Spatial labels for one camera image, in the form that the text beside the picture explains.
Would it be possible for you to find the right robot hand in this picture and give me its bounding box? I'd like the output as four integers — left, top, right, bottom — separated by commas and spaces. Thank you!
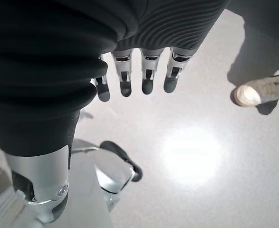
0, 0, 230, 224

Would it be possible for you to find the grey sneaker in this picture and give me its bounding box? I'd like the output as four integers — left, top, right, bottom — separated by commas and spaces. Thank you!
230, 70, 279, 107

